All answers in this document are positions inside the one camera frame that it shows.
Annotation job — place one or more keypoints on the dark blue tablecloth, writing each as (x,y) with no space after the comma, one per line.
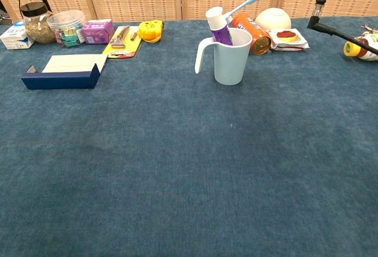
(147,165)

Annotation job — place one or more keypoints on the purple cardboard box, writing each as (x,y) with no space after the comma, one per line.
(97,32)

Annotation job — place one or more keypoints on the white blue milk carton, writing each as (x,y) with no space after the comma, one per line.
(16,37)

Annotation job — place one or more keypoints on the orange cylindrical can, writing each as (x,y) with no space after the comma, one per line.
(254,37)

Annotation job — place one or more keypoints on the white snack packet red picture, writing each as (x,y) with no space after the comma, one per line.
(288,39)

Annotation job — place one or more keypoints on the beige upturned bowl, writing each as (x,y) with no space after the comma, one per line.
(273,19)

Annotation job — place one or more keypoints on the razor in yellow blister pack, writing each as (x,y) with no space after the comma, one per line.
(122,42)

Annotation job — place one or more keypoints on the yellow-capped white-label drink bottle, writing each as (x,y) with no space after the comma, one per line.
(353,48)

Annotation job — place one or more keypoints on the yellow tape measure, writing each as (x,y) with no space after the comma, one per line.
(149,31)

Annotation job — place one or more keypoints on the clear plastic tub of clips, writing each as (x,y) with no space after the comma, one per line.
(66,23)

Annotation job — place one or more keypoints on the navy open glasses case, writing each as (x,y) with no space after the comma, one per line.
(59,81)

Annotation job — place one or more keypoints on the purple bottle with white cap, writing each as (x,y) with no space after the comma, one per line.
(220,34)

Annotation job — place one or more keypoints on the glass jar black lid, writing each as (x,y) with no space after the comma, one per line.
(37,26)

